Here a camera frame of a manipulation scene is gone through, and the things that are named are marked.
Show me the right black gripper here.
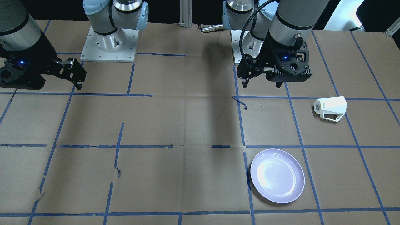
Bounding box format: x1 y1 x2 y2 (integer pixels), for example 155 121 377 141
0 39 86 90

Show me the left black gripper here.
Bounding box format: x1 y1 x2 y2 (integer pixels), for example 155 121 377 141
236 39 313 89

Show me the white faceted cup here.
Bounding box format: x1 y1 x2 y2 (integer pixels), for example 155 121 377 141
313 96 348 122

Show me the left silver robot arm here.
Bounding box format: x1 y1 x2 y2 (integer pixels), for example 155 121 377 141
222 0 328 88

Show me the lavender plate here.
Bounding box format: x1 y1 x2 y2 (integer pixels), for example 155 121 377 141
250 148 305 204

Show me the brown paper table cover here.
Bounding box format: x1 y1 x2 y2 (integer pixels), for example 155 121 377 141
0 24 400 225

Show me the black corrugated cable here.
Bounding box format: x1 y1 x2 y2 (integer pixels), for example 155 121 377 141
240 0 277 71

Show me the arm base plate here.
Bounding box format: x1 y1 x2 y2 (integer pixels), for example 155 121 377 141
80 27 140 63
230 30 269 65

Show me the silver cable connector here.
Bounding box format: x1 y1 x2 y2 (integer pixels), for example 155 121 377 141
198 24 224 33

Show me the aluminium frame post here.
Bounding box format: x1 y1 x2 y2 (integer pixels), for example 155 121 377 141
179 0 193 29

